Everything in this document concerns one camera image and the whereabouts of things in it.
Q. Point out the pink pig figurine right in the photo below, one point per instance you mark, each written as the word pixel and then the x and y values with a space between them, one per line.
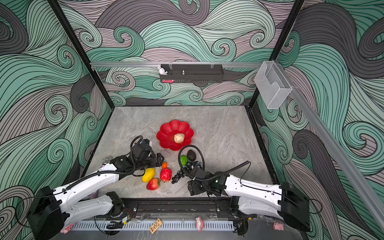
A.
pixel 278 226

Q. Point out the dark brown fake avocado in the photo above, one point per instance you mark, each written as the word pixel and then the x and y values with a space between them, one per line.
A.
pixel 191 155

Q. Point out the pink figurine middle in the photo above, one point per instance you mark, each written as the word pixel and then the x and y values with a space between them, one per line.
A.
pixel 199 224

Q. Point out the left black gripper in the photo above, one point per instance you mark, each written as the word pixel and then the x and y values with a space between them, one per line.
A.
pixel 154 163

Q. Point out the black wall shelf tray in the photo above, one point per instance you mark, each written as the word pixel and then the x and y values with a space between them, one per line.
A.
pixel 196 74

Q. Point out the aluminium wall rail back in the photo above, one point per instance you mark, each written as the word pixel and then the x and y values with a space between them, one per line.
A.
pixel 137 64

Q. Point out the green fake lime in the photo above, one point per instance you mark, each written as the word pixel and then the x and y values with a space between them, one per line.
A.
pixel 184 160

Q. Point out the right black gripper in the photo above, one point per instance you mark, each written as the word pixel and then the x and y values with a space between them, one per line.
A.
pixel 192 186

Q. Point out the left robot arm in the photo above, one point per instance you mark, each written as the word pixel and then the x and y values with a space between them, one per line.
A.
pixel 52 210

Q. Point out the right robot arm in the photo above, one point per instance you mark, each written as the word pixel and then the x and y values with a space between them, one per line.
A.
pixel 285 203

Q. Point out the red wrinkled fake pepper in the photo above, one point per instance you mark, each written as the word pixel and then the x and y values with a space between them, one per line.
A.
pixel 166 175

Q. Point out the red fake strawberry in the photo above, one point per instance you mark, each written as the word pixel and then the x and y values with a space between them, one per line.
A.
pixel 153 184

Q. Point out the aluminium wall rail right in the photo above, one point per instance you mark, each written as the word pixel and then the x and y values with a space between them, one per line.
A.
pixel 368 195

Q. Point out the white slotted cable duct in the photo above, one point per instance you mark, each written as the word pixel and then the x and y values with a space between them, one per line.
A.
pixel 226 226

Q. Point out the red flower-shaped fruit bowl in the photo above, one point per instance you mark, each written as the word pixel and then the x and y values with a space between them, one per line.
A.
pixel 168 131

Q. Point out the purple glitter microphone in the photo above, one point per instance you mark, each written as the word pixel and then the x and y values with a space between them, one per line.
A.
pixel 105 161

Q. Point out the white rabbit figurine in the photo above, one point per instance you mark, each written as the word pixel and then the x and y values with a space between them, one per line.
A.
pixel 161 70

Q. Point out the wooden tag sign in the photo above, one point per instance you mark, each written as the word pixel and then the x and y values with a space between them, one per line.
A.
pixel 155 226

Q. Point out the black fake grape bunch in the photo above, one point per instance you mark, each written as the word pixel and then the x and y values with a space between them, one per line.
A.
pixel 179 174

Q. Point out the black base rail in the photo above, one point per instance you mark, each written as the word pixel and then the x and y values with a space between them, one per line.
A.
pixel 220 207

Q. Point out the cream white fake pear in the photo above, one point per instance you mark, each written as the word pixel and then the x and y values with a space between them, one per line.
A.
pixel 179 138

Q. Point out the aluminium wall rail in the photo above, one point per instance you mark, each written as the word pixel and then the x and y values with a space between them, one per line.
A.
pixel 368 195
pixel 137 64

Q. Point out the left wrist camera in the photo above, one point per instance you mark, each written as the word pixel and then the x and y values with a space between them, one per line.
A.
pixel 147 142

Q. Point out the large yellow fake lemon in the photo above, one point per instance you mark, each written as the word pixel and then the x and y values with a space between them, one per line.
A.
pixel 148 175

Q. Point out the pink plush toy left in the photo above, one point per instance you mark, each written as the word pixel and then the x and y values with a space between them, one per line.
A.
pixel 66 229

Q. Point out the clear acrylic wall box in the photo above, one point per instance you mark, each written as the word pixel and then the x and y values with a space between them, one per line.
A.
pixel 273 84

